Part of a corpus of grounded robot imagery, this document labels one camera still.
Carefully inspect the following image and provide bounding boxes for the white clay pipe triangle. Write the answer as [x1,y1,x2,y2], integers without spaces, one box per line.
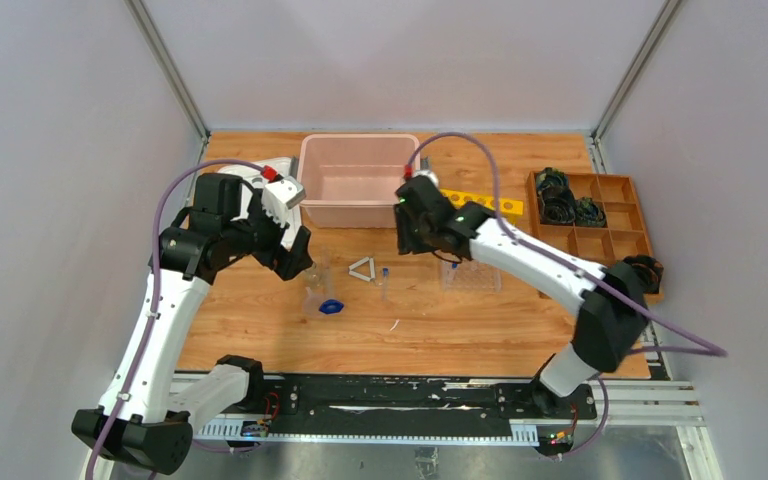
[347,256,377,283]

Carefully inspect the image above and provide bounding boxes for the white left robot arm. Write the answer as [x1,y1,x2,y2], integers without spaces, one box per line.
[71,168,313,478]

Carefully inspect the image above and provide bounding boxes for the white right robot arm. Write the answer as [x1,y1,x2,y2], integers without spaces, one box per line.
[393,175,650,418]

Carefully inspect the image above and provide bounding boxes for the small clear glass beaker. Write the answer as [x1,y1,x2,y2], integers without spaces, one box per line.
[301,263,323,289]

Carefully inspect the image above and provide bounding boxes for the yellow test tube rack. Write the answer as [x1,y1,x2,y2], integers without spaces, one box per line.
[441,189,525,223]

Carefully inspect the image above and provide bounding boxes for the pink plastic bin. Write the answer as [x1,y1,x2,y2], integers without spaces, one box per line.
[297,134,419,229]

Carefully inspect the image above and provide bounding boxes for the blue floral rolled tie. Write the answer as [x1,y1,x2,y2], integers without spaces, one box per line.
[535,167,569,194]

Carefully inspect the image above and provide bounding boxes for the dark rolled tie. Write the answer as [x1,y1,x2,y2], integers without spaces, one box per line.
[538,186,576,226]

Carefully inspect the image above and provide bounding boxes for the green floral rolled tie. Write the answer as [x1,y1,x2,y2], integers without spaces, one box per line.
[574,197,607,228]

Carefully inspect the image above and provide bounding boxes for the wooden compartment organizer tray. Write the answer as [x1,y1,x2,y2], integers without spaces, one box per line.
[526,172,666,303]

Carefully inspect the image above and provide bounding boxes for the black rolled belt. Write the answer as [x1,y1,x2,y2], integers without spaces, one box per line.
[623,255,665,295]

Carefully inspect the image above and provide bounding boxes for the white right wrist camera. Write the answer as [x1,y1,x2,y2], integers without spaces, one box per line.
[403,166,439,188]

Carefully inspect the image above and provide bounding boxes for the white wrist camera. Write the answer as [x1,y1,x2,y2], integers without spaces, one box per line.
[403,166,439,188]
[261,166,306,227]

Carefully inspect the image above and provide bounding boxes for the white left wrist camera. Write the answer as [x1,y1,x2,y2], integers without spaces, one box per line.
[261,166,306,227]

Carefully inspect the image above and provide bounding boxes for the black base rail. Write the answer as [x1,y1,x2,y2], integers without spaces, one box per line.
[196,374,597,447]

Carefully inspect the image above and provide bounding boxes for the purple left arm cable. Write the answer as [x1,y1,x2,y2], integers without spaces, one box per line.
[84,158,283,480]

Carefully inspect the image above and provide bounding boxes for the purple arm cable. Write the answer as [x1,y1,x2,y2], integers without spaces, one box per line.
[84,158,283,480]
[402,132,728,460]

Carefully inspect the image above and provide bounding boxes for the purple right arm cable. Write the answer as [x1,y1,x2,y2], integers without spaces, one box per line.
[402,132,728,460]

